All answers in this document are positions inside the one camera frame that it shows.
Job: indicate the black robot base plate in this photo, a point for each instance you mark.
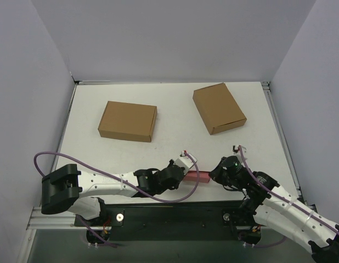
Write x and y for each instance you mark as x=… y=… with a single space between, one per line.
x=188 y=221

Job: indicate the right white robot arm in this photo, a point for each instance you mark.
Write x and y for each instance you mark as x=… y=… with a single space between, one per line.
x=272 y=206

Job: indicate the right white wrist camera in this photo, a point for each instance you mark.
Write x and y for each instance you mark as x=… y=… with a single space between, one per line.
x=237 y=148

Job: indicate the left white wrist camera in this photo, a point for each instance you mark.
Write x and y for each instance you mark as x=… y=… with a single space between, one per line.
x=185 y=161

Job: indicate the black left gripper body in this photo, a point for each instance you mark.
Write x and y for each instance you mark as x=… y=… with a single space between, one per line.
x=179 y=177

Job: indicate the pink paper box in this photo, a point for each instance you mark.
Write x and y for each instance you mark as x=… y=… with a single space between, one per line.
x=192 y=176

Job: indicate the right brown cardboard box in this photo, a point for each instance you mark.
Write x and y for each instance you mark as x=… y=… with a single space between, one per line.
x=218 y=109

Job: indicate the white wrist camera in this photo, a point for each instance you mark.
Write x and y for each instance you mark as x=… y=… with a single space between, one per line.
x=185 y=161
x=237 y=148

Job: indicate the left brown cardboard box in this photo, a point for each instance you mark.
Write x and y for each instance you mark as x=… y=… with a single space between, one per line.
x=127 y=121

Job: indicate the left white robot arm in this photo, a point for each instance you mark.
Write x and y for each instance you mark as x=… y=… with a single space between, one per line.
x=79 y=192

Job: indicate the brown cardboard box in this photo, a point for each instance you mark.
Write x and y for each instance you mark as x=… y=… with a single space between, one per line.
x=127 y=121
x=218 y=109

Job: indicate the aluminium table frame rail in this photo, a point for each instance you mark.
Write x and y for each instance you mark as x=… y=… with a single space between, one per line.
x=267 y=91

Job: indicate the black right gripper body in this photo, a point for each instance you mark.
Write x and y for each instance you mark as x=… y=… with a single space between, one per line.
x=215 y=173

